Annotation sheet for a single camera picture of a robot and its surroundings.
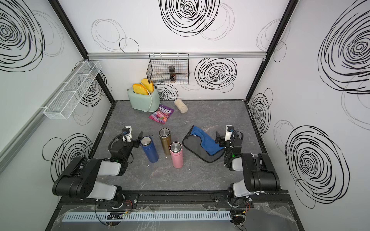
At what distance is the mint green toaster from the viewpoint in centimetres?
104

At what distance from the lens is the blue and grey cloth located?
90cm

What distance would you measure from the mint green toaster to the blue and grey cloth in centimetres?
34
